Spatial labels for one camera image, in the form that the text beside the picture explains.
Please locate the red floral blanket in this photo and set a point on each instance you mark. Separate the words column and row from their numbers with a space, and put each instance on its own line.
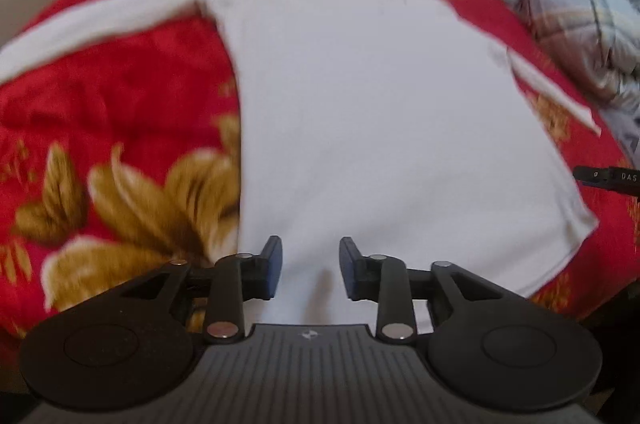
column 159, row 94

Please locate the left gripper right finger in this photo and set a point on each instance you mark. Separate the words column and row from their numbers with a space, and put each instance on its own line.
column 487, row 344

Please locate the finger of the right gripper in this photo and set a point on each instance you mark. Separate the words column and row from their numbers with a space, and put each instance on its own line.
column 594, row 175

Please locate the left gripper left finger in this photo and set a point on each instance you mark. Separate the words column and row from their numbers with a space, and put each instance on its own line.
column 136, row 342

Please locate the plaid quilt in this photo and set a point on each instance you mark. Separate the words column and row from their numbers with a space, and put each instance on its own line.
column 596, row 44

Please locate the white shirt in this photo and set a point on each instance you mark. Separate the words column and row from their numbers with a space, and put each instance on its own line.
column 391, row 121

